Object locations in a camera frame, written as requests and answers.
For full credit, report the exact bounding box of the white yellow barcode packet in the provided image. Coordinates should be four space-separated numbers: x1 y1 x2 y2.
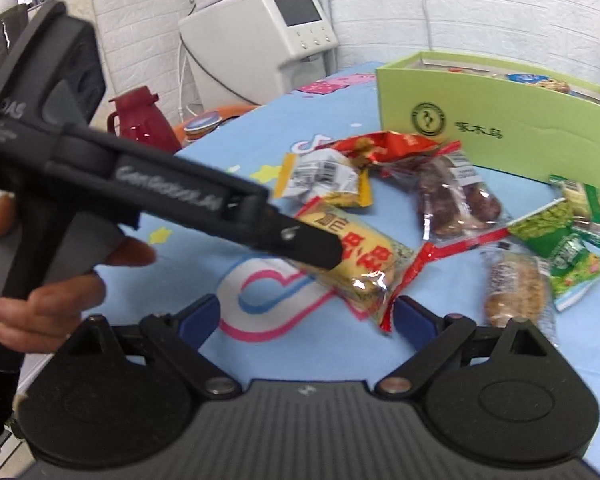
274 148 373 208

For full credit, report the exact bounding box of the small green pea packet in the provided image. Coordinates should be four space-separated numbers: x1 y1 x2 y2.
548 174 600 248

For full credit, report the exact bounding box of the green pea snack packet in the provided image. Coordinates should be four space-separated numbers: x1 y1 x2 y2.
507 198 600 312

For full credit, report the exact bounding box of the person's left hand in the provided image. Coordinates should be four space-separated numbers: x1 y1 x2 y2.
0 194 157 356

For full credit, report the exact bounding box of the orange basin with bowls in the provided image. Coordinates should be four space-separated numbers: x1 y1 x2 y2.
173 105 259 146

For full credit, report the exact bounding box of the round pastry clear packet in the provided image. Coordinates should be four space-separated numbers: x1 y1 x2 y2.
481 242 559 347

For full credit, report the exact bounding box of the green cardboard box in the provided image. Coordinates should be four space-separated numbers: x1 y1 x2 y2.
376 52 600 188

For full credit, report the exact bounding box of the dark red dates packet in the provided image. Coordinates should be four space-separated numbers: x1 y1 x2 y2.
382 142 509 245

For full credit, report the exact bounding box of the white water dispenser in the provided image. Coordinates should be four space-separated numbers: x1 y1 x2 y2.
180 0 339 110

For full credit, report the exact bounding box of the blue cookie snack packet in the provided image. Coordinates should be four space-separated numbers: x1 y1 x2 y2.
505 73 571 94

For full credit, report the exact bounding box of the red biscuit snack packet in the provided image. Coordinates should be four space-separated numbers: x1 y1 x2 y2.
317 131 462 169

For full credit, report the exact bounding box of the yellow red cracker packet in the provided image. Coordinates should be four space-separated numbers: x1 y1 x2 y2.
296 198 436 333

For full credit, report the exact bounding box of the blue cartoon tablecloth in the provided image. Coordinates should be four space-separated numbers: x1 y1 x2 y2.
14 58 600 476

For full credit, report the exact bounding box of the dark red thermos jug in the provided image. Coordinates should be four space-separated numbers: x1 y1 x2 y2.
107 86 182 154

